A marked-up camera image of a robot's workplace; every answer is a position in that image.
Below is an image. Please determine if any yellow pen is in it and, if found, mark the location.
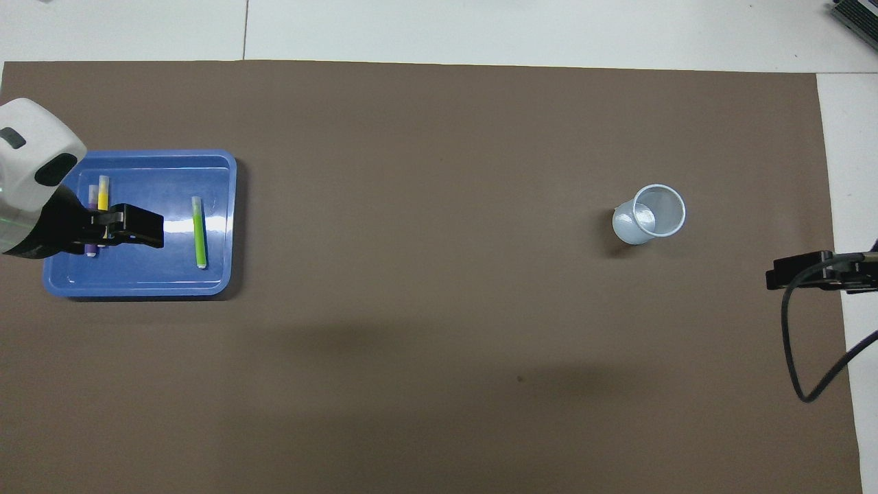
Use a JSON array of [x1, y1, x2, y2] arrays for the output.
[[97, 175, 111, 249]]

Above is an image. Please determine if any purple pen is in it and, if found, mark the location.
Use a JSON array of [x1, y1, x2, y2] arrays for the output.
[[84, 184, 99, 259]]

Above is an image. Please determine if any green pen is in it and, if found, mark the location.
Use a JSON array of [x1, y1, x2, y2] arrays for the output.
[[191, 196, 209, 270]]

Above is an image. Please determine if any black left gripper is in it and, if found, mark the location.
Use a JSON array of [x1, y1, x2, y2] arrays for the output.
[[2, 185, 165, 261]]

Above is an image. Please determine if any brown table mat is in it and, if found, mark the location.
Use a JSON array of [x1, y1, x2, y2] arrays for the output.
[[0, 60, 862, 494]]

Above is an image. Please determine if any clear plastic cup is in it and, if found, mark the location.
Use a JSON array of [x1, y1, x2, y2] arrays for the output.
[[612, 184, 687, 246]]

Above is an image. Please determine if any dark keyboard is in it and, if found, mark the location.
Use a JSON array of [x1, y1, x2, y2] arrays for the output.
[[831, 0, 878, 50]]

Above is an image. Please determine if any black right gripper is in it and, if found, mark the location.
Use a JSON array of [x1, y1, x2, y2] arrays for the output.
[[766, 240, 878, 294]]

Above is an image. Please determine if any blue plastic tray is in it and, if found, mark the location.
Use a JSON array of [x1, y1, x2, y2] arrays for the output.
[[43, 150, 238, 298]]

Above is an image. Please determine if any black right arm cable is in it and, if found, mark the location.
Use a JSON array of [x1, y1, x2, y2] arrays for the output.
[[781, 252, 878, 403]]

